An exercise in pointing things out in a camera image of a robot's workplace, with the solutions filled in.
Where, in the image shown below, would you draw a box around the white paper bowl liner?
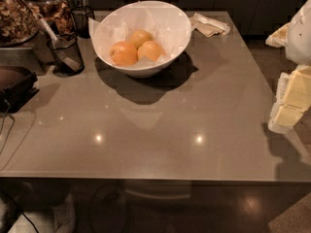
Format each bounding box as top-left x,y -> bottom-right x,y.
87,2 -> 192,70

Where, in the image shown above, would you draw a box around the black mesh cup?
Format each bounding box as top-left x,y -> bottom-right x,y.
71,6 -> 94,39
48,34 -> 85,76

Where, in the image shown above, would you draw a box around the silver scoop in cup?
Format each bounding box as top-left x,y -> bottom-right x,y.
39,17 -> 80,72

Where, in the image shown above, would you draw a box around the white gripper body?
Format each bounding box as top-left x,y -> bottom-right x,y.
285,0 -> 311,65

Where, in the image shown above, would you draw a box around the front black mesh cup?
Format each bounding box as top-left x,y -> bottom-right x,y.
48,34 -> 85,76

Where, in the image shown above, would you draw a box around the thin black cable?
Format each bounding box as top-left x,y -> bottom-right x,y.
0,100 -> 37,171

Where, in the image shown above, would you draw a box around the orange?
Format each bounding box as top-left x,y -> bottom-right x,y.
129,29 -> 154,49
109,41 -> 138,66
137,41 -> 165,61

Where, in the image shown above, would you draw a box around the white bowl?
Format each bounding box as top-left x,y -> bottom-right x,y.
90,0 -> 192,79

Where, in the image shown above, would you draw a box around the folded beige napkins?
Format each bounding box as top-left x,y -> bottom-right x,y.
190,13 -> 230,37

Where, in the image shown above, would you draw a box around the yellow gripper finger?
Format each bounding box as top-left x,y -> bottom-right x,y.
265,23 -> 290,48

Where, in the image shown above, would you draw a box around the dark brown device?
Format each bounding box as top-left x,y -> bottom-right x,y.
0,66 -> 38,113

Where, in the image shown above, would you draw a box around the back black mesh cup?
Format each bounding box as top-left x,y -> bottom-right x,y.
71,6 -> 94,39

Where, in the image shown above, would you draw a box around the large glass snack jar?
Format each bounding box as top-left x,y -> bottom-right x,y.
0,0 -> 38,48

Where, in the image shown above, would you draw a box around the yellow segmented gripper finger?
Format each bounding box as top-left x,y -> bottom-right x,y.
268,65 -> 311,134

